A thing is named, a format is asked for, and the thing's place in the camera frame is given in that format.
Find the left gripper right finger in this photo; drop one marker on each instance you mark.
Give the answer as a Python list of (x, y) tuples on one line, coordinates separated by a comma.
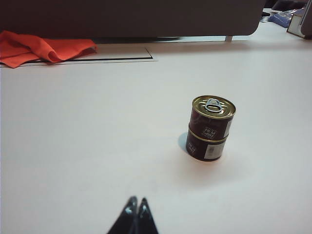
[(146, 219)]

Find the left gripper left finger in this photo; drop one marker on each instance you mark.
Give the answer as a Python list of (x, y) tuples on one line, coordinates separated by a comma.
[(125, 219)]

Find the tomato can with white label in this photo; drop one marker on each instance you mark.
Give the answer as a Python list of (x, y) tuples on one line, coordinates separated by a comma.
[(200, 148)]

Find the orange cloth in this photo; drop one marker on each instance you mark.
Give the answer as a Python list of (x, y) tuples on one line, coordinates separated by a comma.
[(41, 48)]

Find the wide grey desk partition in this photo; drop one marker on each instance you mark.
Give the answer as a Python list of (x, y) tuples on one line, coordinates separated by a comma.
[(122, 17)]

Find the blue item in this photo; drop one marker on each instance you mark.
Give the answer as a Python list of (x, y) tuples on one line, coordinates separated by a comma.
[(282, 17)]

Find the grey partition with white edge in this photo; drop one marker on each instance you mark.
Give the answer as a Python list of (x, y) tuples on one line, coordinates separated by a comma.
[(307, 22)]

